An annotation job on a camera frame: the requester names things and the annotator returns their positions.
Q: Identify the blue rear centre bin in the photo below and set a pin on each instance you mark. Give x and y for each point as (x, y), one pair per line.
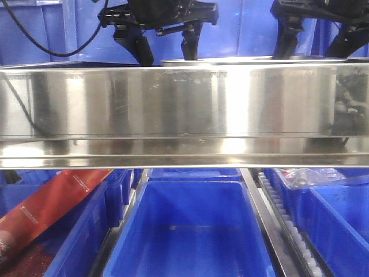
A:
(195, 174)

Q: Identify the blue upper right bin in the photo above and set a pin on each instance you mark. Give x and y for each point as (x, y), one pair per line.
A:
(324, 33)

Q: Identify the stainless steel shelf rail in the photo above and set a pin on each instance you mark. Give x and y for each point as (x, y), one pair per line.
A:
(261, 114)

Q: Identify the large blue upper bin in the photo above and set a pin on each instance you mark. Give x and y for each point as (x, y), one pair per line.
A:
(244, 28)

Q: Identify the clear plastic bag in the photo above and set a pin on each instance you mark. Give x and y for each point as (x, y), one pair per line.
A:
(305, 177)

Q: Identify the blue lower left bin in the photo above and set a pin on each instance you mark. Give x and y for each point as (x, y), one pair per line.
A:
(70, 246)

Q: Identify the silver metal tray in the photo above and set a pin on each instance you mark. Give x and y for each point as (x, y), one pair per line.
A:
(252, 60)

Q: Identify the white roller track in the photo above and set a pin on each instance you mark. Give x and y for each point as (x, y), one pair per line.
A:
(294, 237)

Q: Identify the red paper package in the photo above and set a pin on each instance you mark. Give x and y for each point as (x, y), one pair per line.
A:
(26, 221)

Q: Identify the blue lower centre bin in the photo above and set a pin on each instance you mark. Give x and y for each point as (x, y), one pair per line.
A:
(191, 228)

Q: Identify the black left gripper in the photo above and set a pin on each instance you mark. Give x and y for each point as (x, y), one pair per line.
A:
(164, 17)

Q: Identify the blue lower right bin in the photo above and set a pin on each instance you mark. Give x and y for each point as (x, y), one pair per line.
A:
(333, 215)

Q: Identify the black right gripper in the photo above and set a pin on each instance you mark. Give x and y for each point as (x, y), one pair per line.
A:
(352, 35)

